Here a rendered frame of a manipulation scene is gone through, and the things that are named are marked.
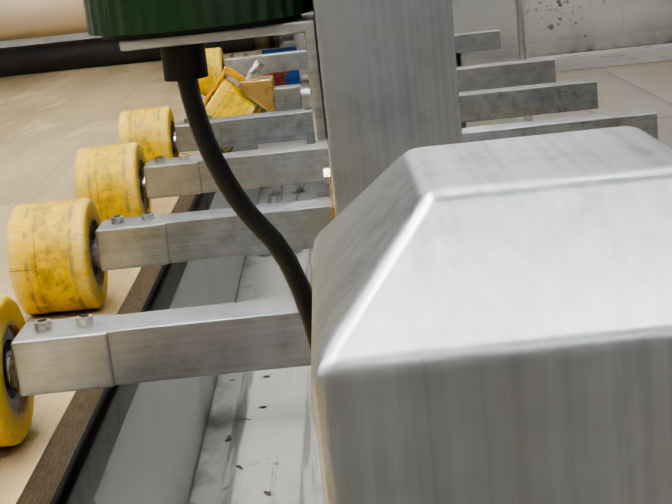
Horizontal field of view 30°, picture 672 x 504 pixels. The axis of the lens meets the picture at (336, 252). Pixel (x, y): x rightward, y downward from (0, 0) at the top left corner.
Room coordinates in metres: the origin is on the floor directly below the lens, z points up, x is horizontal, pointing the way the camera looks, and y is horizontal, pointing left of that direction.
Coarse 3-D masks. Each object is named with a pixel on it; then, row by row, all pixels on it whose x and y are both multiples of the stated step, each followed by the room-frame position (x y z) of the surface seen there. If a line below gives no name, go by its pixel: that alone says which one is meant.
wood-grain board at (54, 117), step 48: (0, 96) 2.51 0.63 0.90; (48, 96) 2.41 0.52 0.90; (96, 96) 2.32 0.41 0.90; (144, 96) 2.23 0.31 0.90; (0, 144) 1.81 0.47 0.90; (48, 144) 1.75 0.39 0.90; (96, 144) 1.70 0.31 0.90; (0, 192) 1.41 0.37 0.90; (48, 192) 1.37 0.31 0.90; (0, 240) 1.15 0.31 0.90; (0, 288) 0.96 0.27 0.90; (144, 288) 0.98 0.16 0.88; (48, 432) 0.64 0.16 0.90; (0, 480) 0.58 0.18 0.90; (48, 480) 0.61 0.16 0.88
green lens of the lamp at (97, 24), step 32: (96, 0) 0.32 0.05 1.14; (128, 0) 0.31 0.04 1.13; (160, 0) 0.31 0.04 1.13; (192, 0) 0.31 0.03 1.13; (224, 0) 0.31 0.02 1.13; (256, 0) 0.31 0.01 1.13; (288, 0) 0.32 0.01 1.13; (96, 32) 0.32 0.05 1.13; (128, 32) 0.31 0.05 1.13; (160, 32) 0.31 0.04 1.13
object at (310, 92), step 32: (192, 32) 0.31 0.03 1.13; (224, 32) 0.32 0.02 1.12; (256, 32) 0.32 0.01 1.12; (288, 32) 0.32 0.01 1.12; (192, 64) 0.33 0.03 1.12; (192, 96) 0.34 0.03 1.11; (320, 96) 0.32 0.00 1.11; (192, 128) 0.34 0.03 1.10; (320, 128) 0.32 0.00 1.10; (224, 160) 0.34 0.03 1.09; (224, 192) 0.34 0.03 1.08; (256, 224) 0.33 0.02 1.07; (288, 256) 0.33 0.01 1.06
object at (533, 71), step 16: (496, 64) 1.62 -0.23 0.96; (512, 64) 1.61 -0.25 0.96; (528, 64) 1.61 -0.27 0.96; (544, 64) 1.61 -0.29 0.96; (464, 80) 1.61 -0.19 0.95; (480, 80) 1.61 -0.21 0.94; (496, 80) 1.61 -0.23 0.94; (512, 80) 1.61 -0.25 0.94; (528, 80) 1.61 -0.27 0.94; (544, 80) 1.61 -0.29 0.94; (288, 96) 1.61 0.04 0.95
